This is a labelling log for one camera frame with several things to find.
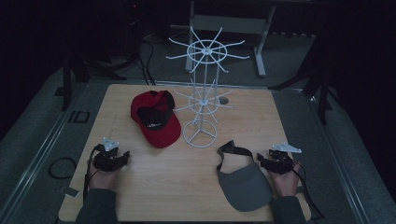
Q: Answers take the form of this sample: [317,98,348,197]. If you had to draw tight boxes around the red baseball cap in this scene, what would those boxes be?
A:
[130,90,182,149]

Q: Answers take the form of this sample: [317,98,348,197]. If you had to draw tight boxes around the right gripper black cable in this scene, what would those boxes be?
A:
[288,157,325,220]

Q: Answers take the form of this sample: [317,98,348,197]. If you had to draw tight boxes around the person's right hand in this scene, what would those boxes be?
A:
[267,163,302,198]

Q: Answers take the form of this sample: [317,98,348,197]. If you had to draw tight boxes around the black tripod stand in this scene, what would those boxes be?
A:
[268,36,335,126]
[60,46,127,112]

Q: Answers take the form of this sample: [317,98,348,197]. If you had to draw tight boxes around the white wire hat rack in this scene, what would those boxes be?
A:
[165,26,250,149]

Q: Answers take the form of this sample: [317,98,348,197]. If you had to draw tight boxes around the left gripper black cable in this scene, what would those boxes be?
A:
[82,145,104,203]

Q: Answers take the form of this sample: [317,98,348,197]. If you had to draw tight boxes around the grey sun visor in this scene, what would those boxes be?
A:
[216,140,275,213]

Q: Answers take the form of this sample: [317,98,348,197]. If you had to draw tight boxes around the grey metal frame stand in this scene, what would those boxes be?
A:
[185,0,276,78]

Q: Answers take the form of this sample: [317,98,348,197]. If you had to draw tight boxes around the grey tape piece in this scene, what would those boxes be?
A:
[64,187,80,199]

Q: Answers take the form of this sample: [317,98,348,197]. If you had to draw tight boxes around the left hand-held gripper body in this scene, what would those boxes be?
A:
[92,136,126,173]

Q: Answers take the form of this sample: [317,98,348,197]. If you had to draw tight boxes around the black floor cables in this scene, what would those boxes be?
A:
[136,36,157,86]

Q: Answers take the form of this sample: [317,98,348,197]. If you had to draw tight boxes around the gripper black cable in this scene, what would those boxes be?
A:
[82,145,104,203]
[288,157,325,220]

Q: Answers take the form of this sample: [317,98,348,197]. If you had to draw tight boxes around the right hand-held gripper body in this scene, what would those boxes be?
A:
[267,142,303,175]

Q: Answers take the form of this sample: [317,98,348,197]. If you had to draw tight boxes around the black cable loop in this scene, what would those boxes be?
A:
[48,157,78,180]

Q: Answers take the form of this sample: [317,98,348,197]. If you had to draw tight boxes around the person's left hand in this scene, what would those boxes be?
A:
[87,157,121,191]

